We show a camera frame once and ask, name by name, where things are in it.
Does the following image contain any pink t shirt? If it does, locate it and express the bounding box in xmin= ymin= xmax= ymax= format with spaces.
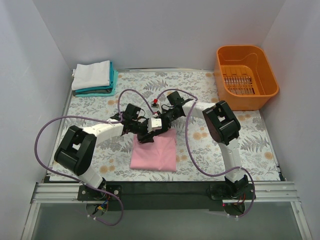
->
xmin=130 ymin=129 xmax=177 ymax=172

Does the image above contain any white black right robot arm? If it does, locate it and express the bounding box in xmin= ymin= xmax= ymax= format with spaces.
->
xmin=167 ymin=90 xmax=249 ymax=199

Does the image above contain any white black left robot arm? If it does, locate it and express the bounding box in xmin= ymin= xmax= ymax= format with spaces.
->
xmin=54 ymin=104 xmax=162 ymax=200

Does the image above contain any floral patterned table mat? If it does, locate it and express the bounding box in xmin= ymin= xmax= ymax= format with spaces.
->
xmin=63 ymin=71 xmax=280 ymax=181

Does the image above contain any dark folded t shirt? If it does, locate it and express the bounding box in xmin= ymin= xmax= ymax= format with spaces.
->
xmin=72 ymin=89 xmax=112 ymax=96

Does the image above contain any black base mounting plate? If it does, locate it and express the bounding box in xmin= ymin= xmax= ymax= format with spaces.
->
xmin=77 ymin=180 xmax=258 ymax=212

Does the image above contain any orange plastic basket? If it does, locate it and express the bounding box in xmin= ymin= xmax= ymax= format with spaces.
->
xmin=213 ymin=45 xmax=279 ymax=111

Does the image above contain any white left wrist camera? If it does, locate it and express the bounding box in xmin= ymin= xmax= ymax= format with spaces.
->
xmin=147 ymin=118 xmax=162 ymax=133

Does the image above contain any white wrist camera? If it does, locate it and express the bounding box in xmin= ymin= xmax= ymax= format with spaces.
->
xmin=147 ymin=118 xmax=162 ymax=133
xmin=150 ymin=98 xmax=161 ymax=115

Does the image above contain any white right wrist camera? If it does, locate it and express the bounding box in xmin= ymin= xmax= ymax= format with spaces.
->
xmin=150 ymin=98 xmax=161 ymax=115

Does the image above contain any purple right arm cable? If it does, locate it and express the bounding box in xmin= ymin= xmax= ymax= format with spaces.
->
xmin=156 ymin=89 xmax=256 ymax=219

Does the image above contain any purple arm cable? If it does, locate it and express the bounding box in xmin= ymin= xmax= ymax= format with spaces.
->
xmin=156 ymin=89 xmax=256 ymax=219
xmin=34 ymin=88 xmax=158 ymax=226

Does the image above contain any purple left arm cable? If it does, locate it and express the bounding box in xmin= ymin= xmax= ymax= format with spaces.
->
xmin=34 ymin=88 xmax=158 ymax=226

